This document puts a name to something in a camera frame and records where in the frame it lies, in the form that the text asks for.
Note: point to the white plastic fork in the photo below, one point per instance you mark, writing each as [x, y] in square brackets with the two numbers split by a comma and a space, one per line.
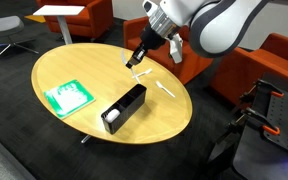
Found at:
[123, 56]
[165, 89]

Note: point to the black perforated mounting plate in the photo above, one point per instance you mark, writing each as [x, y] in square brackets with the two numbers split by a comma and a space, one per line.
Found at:
[284, 146]

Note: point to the black rectangular container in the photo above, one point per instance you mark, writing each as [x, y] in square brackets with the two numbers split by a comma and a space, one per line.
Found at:
[125, 108]

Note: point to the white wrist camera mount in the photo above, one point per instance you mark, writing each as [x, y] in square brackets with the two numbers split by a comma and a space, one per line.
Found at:
[176, 46]

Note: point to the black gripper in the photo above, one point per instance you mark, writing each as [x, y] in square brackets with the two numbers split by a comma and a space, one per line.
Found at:
[151, 38]

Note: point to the white side table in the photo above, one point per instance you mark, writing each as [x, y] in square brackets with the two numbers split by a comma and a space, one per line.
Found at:
[59, 10]

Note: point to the metal table leg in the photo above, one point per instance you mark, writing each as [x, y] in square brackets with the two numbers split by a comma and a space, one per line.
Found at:
[85, 138]

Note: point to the black clamp with orange tip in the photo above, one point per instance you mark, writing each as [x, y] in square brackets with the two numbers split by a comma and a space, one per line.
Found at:
[260, 120]
[264, 89]

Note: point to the white object in container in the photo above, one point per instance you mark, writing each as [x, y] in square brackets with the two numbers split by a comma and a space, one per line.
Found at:
[112, 115]

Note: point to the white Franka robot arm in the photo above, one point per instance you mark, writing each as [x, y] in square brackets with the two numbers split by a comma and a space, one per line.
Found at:
[217, 23]

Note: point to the grey chair with metal legs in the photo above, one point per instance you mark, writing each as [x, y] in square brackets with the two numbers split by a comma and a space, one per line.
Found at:
[2, 26]

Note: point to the white plastic spoon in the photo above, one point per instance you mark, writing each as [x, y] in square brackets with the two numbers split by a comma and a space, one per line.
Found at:
[144, 72]

